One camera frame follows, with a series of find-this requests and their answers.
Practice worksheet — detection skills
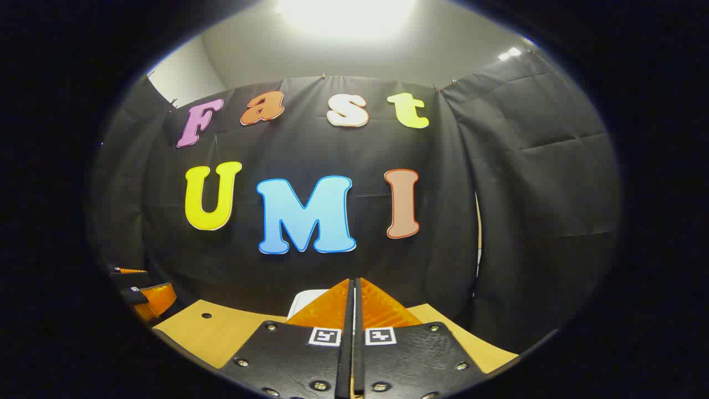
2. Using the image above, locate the ceiling light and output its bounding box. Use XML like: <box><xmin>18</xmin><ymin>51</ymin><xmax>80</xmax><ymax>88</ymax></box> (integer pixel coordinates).
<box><xmin>276</xmin><ymin>0</ymin><xmax>417</xmax><ymax>37</ymax></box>

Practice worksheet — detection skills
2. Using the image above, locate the black backdrop cloth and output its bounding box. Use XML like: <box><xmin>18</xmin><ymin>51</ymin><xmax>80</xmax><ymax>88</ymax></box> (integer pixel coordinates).
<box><xmin>88</xmin><ymin>50</ymin><xmax>622</xmax><ymax>355</ymax></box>

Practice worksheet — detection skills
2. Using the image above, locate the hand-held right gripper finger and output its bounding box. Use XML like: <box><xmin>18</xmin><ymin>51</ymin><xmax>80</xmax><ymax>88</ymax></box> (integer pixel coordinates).
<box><xmin>220</xmin><ymin>278</ymin><xmax>355</xmax><ymax>399</ymax></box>
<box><xmin>354</xmin><ymin>278</ymin><xmax>489</xmax><ymax>399</ymax></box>

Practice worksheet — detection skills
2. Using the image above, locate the white desktop garbage bin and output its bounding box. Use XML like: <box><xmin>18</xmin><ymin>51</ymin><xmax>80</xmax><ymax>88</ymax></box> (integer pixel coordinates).
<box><xmin>287</xmin><ymin>289</ymin><xmax>333</xmax><ymax>322</ymax></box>

